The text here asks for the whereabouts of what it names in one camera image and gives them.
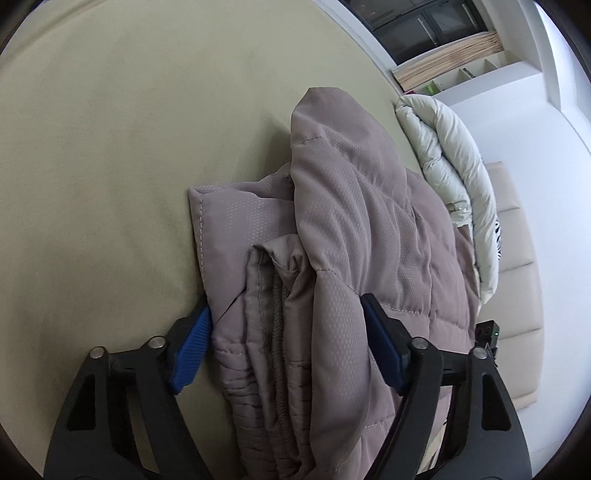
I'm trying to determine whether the mauve quilted down jacket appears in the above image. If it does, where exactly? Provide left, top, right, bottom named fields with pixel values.
left=188, top=88, right=477, bottom=479

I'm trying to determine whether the beige padded headboard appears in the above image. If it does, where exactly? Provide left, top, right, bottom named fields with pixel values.
left=479, top=162, right=544, bottom=410

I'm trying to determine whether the zebra pattern pillow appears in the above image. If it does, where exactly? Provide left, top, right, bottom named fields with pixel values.
left=494, top=216, right=503, bottom=261

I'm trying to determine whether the white folded duvet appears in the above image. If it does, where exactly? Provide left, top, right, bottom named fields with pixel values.
left=394, top=94, right=500, bottom=304

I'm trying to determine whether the beige right curtain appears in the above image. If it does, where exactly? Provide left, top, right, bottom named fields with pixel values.
left=392, top=31, right=504, bottom=92

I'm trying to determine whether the dark window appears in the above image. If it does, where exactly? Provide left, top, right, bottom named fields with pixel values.
left=342, top=0, right=487, bottom=65

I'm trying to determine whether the olive green bed sheet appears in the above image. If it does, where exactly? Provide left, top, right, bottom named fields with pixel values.
left=1, top=1, right=401, bottom=471

